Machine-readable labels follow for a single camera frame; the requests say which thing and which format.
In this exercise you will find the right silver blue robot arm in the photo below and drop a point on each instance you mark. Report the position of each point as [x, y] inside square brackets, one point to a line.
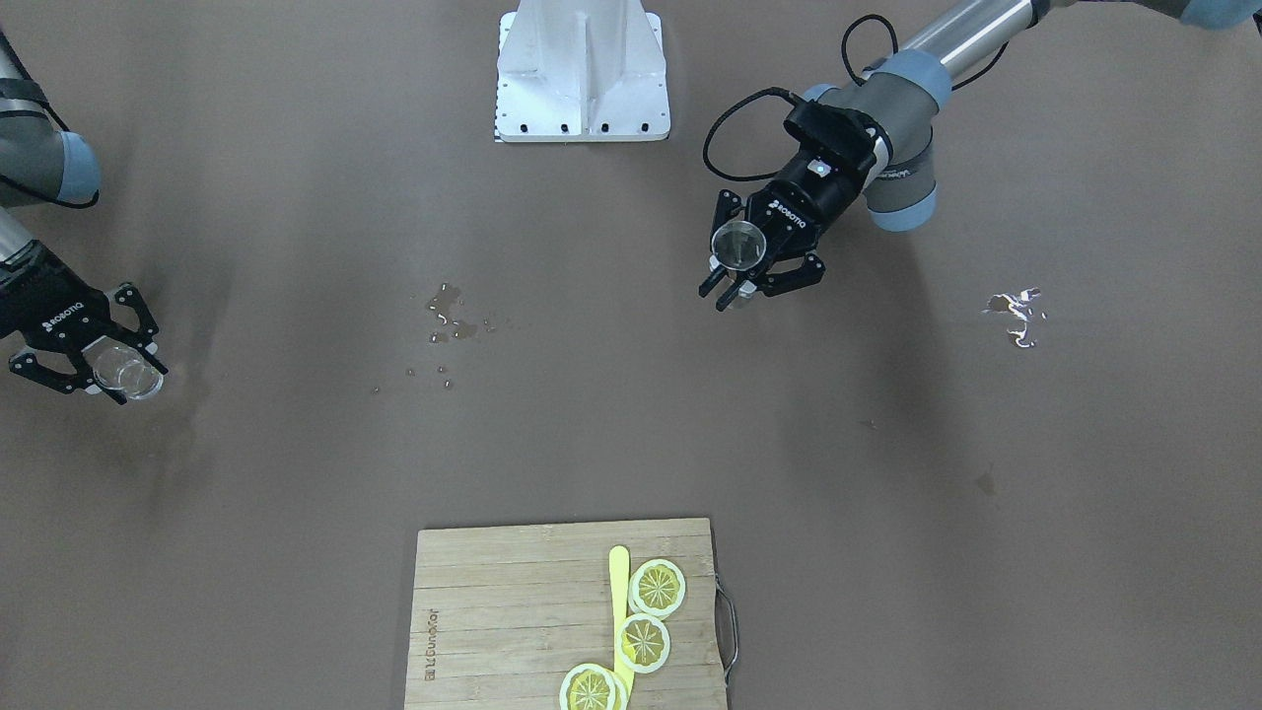
[45, 163]

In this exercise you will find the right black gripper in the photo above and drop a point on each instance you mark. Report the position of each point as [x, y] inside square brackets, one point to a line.
[39, 308]

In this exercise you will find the lemon slice far end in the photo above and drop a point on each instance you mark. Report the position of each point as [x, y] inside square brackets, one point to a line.
[591, 686]

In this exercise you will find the middle lemon slice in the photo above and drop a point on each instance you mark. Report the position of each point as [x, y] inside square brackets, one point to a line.
[642, 644]

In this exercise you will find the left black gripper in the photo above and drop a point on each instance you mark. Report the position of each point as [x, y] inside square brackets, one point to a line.
[804, 202]

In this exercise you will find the lemon slice near handle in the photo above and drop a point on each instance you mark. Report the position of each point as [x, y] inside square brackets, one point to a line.
[657, 588]

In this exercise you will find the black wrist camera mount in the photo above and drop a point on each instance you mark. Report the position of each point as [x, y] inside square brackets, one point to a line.
[844, 138]

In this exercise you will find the clear glass shaker cup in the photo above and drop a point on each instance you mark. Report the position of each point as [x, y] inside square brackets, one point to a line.
[120, 370]

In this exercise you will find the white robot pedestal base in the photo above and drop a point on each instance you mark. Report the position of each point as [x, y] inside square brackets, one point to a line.
[573, 71]

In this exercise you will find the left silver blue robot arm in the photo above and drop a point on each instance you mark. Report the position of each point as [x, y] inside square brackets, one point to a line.
[903, 92]

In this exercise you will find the steel jigger measuring cup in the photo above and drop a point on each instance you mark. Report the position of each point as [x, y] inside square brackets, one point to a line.
[736, 247]

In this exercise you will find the wooden cutting board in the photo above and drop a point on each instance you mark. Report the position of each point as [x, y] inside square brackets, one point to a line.
[500, 614]

